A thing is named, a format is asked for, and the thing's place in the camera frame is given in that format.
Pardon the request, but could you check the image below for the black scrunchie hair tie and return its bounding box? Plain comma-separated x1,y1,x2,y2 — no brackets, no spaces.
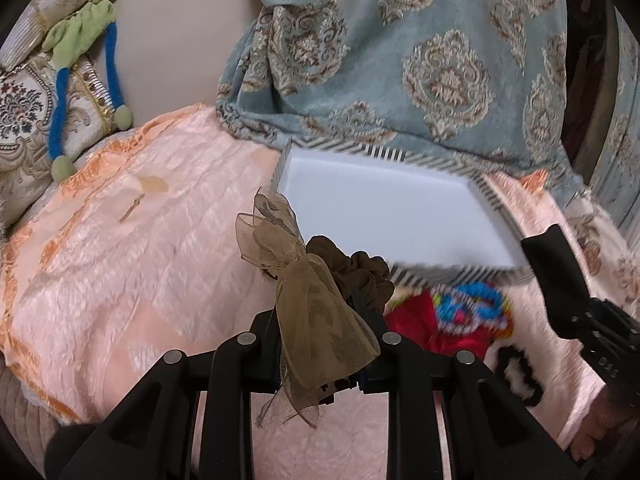
494,344,546,409

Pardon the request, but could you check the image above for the blue bead bracelet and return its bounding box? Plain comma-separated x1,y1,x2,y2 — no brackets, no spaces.
432,282,508,328

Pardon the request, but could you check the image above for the red satin bow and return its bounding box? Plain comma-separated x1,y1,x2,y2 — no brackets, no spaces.
385,283,513,360

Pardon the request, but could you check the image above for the striped black white box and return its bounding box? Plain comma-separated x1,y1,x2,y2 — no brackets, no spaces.
271,139,534,288

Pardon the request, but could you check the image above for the olive organza bow hair clip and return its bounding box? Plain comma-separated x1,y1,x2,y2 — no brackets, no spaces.
235,186,381,428

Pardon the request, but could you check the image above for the brown fabric scrunchie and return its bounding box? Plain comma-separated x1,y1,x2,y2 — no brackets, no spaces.
306,235,395,314

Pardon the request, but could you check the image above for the person's hand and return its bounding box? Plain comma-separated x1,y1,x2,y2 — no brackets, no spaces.
570,386,639,462

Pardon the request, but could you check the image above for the pink quilted bedspread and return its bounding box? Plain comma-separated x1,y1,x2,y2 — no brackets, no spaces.
1,105,639,479

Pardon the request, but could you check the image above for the teal damask blanket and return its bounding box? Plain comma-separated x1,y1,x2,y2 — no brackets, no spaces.
216,0,582,204

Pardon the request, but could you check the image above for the beige floral embroidered pillow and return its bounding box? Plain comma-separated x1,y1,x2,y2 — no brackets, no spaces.
0,54,114,228

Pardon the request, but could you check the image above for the green blue plush toy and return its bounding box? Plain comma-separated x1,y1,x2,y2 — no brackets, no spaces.
42,0,134,183

